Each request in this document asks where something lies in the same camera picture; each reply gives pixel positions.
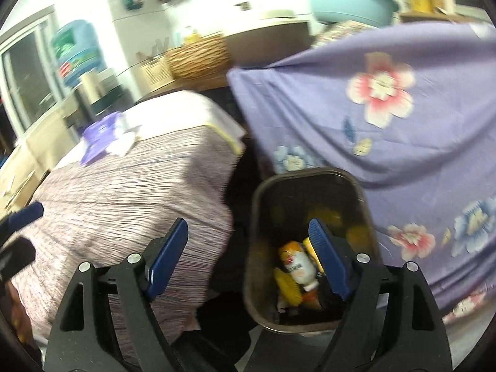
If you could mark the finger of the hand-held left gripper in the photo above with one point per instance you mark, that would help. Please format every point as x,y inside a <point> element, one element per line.
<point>17,257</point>
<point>23,215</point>

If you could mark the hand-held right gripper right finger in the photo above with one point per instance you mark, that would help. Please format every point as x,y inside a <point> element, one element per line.
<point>329,257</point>

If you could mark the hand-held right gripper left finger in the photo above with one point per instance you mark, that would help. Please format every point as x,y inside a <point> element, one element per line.
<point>166,257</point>

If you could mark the white orange bottle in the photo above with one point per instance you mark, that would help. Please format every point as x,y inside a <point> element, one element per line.
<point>298,267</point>

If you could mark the yellow knitted cloth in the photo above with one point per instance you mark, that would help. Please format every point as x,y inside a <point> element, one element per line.
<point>288,285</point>

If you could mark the dark trash bin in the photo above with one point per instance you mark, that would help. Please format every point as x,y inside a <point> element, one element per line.
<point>267,209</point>

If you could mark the person's left hand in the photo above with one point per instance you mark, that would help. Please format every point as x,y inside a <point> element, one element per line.
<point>17,310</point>

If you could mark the beige cloth cover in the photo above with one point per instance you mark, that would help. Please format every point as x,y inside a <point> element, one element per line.
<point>23,170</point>

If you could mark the striped purple tablecloth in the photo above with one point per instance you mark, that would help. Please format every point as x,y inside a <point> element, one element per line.
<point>116,209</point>

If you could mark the purple white crumpled cloth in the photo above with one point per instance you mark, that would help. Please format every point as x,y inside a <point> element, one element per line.
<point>99,131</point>

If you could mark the white crumpled tissue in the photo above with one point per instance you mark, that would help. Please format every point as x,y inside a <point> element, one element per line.
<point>126,143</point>

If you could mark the window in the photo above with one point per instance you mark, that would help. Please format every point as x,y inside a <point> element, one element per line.
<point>31,77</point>

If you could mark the purple floral cloth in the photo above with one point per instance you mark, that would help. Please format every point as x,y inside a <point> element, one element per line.
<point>426,155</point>

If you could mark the paper towel roll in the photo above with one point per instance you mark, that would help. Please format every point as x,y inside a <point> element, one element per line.
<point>91,85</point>

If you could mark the dark teal roll holder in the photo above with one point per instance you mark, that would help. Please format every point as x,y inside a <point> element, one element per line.
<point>112,99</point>

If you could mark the blue water jug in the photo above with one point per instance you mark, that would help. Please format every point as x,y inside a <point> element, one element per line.
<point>77,50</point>

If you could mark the beige cardboard box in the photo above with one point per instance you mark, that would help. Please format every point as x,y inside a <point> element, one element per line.
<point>155,71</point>

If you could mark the wicker basket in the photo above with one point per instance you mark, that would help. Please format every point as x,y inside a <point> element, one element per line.
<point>197,58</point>

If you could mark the brown and cream rice cooker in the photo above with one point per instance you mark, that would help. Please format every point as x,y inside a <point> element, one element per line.
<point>267,42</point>

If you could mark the patterned brown cloth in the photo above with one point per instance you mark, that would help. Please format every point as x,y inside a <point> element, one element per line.
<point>341,31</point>

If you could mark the light blue plastic basin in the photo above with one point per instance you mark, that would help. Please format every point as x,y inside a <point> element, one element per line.
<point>348,2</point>

